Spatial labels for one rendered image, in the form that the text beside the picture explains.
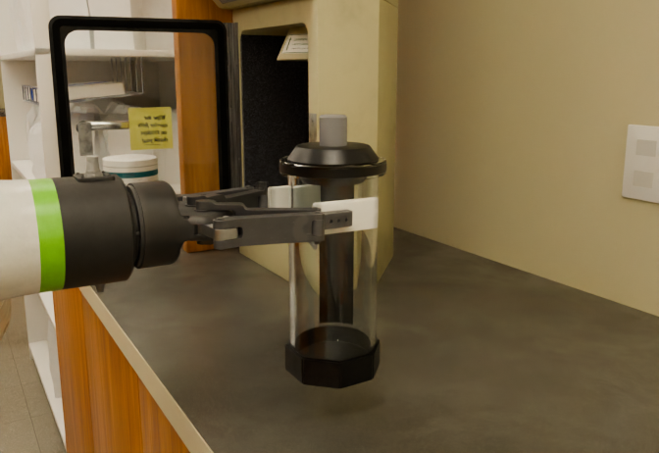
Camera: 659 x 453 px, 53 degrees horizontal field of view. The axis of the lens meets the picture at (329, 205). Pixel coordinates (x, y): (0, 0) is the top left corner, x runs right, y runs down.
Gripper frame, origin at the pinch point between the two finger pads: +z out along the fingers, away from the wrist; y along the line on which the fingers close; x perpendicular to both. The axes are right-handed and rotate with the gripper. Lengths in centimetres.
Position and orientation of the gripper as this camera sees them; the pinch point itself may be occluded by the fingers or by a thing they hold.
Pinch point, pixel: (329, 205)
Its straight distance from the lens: 66.7
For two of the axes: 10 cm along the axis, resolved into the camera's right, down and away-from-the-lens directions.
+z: 8.6, -0.9, 5.0
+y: -5.1, -1.7, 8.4
